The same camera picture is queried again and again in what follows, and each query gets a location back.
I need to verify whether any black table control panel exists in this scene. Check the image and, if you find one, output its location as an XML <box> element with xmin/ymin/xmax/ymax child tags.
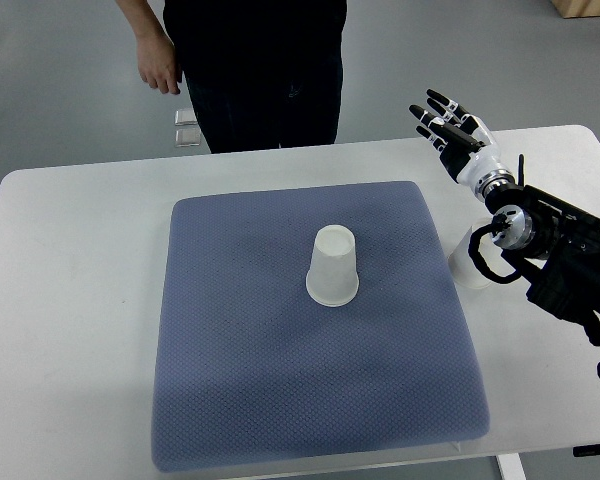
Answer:
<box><xmin>572</xmin><ymin>443</ymin><xmax>600</xmax><ymax>458</ymax></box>

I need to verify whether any upper floor socket plate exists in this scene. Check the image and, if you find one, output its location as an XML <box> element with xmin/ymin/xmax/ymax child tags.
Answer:
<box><xmin>174</xmin><ymin>108</ymin><xmax>197</xmax><ymax>126</ymax></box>

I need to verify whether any person's bare hand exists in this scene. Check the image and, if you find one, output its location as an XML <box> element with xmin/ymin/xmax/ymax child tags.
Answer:
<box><xmin>136</xmin><ymin>34</ymin><xmax>182</xmax><ymax>95</ymax></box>

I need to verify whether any white paper cup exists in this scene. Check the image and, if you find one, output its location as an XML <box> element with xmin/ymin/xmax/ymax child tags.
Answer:
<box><xmin>447</xmin><ymin>217</ymin><xmax>491</xmax><ymax>290</ymax></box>
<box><xmin>305</xmin><ymin>225</ymin><xmax>359</xmax><ymax>307</ymax></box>

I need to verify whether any wooden box corner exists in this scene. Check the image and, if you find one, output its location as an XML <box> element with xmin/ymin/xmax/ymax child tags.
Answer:
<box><xmin>551</xmin><ymin>0</ymin><xmax>600</xmax><ymax>19</ymax></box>

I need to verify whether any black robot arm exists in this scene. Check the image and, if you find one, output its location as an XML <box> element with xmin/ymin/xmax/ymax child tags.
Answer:
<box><xmin>485</xmin><ymin>155</ymin><xmax>600</xmax><ymax>346</ymax></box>

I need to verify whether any blue quilted cushion mat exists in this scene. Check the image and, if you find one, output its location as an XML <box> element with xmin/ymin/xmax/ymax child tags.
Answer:
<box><xmin>152</xmin><ymin>181</ymin><xmax>490</xmax><ymax>472</ymax></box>

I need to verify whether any white paper cup on mat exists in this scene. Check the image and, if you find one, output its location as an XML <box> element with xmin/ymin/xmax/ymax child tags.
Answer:
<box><xmin>305</xmin><ymin>225</ymin><xmax>359</xmax><ymax>307</ymax></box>

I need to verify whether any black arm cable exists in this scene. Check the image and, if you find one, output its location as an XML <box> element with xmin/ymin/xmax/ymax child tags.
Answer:
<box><xmin>468</xmin><ymin>221</ymin><xmax>523</xmax><ymax>283</ymax></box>

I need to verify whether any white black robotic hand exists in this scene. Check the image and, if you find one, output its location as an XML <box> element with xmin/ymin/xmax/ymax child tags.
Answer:
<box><xmin>409</xmin><ymin>89</ymin><xmax>514</xmax><ymax>201</ymax></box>

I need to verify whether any person in dark clothes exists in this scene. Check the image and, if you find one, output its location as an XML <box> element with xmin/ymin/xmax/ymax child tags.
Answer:
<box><xmin>114</xmin><ymin>0</ymin><xmax>349</xmax><ymax>155</ymax></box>

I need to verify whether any white table leg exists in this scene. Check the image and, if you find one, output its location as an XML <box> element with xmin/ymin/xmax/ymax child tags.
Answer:
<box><xmin>496</xmin><ymin>453</ymin><xmax>527</xmax><ymax>480</ymax></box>

